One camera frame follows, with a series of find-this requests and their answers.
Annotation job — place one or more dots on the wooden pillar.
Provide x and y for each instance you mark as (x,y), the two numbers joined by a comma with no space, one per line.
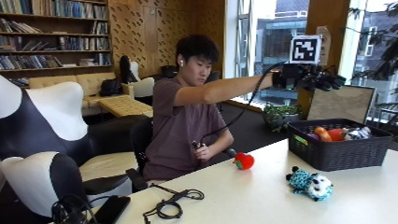
(321,59)

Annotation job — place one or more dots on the grey framed board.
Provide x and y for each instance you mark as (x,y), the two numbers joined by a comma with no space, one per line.
(341,104)

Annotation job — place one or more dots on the white marker cube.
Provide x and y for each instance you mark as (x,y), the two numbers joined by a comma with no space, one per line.
(305,49)

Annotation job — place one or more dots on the green potted plant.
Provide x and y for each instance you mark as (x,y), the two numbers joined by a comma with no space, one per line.
(282,115)

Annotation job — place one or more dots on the orange plush carrot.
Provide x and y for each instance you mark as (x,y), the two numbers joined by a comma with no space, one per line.
(323,133)

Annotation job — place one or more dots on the red plush toy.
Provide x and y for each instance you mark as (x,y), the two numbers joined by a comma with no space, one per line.
(337,134)

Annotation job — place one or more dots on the purple plush toy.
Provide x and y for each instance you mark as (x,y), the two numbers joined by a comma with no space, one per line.
(312,136)

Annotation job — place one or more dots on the black plastic basket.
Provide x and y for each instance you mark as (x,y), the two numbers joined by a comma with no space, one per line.
(337,149)

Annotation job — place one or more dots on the red plush apple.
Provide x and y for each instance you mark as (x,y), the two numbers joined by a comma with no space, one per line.
(244,160)

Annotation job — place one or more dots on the teal and white plush toy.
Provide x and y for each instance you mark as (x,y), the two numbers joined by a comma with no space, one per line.
(311,184)

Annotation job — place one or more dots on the white earbud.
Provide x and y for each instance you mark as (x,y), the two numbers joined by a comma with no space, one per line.
(182,63)

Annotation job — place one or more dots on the the person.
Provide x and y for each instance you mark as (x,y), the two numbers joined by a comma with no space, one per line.
(183,124)

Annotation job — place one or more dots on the black bag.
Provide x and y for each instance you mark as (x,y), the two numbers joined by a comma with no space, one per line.
(170,71)

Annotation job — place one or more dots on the black and white lounge chair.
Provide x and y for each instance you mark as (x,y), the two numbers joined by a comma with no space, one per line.
(136,79)
(46,183)
(46,121)

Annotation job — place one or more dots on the yellow tufted ottoman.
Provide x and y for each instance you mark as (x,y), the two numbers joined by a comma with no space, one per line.
(126,106)

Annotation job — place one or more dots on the black office chair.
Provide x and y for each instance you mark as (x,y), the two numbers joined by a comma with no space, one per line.
(139,149)

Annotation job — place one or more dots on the black backpack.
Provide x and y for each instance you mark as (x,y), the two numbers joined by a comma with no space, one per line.
(110,87)

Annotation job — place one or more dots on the yellow tufted sofa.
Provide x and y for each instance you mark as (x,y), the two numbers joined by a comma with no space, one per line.
(90,88)

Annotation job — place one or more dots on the black smartphone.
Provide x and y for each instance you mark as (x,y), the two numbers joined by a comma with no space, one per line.
(112,209)

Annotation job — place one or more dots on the wooden bookshelf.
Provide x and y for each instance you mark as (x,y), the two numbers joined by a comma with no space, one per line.
(57,37)

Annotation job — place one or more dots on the rows of books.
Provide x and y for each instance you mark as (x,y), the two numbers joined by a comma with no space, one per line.
(54,40)

